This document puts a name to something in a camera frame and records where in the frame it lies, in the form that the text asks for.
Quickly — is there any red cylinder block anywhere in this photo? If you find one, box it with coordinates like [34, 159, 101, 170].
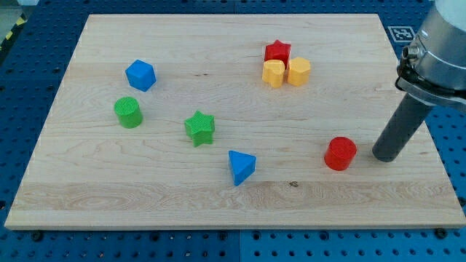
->
[324, 137, 358, 171]

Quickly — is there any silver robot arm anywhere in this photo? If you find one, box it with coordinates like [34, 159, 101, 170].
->
[395, 0, 465, 112]

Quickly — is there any yellow hexagon block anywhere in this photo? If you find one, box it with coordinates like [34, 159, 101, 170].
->
[288, 57, 311, 87]

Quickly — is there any green star block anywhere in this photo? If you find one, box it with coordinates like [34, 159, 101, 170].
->
[184, 111, 215, 147]

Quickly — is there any blue triangle block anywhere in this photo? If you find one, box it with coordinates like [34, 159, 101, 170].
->
[229, 151, 256, 186]

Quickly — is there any wooden board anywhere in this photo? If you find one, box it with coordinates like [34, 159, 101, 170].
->
[5, 14, 465, 231]

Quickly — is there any yellow heart block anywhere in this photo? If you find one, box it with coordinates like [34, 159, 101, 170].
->
[261, 60, 285, 88]

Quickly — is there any red star block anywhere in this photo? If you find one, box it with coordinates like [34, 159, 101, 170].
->
[264, 39, 291, 68]

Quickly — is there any green cylinder block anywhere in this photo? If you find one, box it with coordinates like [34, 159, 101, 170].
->
[114, 97, 143, 129]

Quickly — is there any blue cube block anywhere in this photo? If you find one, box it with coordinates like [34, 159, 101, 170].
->
[125, 60, 157, 92]

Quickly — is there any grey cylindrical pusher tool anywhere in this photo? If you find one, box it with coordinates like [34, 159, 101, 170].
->
[372, 94, 433, 162]

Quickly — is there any white fiducial marker tag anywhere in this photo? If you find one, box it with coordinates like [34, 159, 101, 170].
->
[388, 25, 415, 43]

